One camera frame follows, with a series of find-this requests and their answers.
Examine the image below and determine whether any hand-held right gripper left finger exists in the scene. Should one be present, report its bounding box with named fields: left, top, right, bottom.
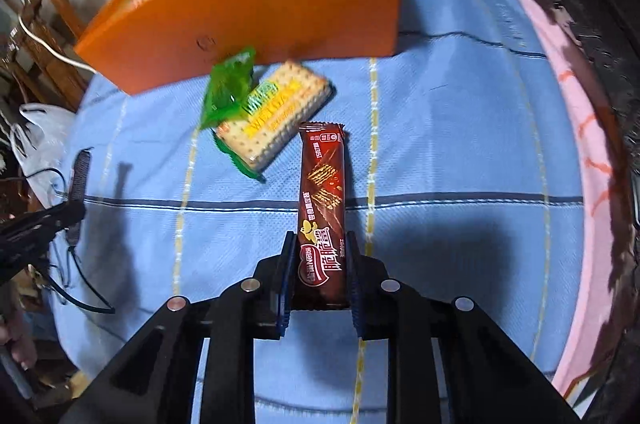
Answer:
left=60, top=231, right=296, bottom=424

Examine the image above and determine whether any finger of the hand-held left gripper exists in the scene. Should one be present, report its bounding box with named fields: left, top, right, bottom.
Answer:
left=67, top=150, right=94, bottom=247

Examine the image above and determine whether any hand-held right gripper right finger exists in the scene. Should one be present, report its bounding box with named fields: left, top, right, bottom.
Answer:
left=345, top=231, right=583, bottom=424

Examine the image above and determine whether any brown chocolate wafer bar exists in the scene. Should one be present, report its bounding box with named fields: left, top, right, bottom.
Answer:
left=292, top=122, right=351, bottom=312

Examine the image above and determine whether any orange cardboard box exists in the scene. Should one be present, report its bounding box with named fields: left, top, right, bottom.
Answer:
left=74, top=0, right=403, bottom=97

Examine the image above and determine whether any person's left hand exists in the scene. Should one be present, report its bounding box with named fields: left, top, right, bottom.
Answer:
left=0, top=294, right=38, bottom=370

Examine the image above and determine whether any white printed plastic bag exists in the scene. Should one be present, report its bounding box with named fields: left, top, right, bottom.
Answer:
left=10, top=102, right=76, bottom=185

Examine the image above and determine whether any green square biscuit packet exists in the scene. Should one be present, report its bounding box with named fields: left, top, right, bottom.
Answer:
left=199, top=46, right=335, bottom=182

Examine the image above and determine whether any blue checked cloth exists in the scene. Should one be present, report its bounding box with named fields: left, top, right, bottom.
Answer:
left=50, top=0, right=631, bottom=424

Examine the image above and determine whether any pink cloth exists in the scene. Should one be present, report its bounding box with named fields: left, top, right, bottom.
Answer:
left=505, top=0, right=636, bottom=400

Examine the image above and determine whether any white power cable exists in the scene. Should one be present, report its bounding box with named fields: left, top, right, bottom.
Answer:
left=17, top=14, right=96, bottom=74

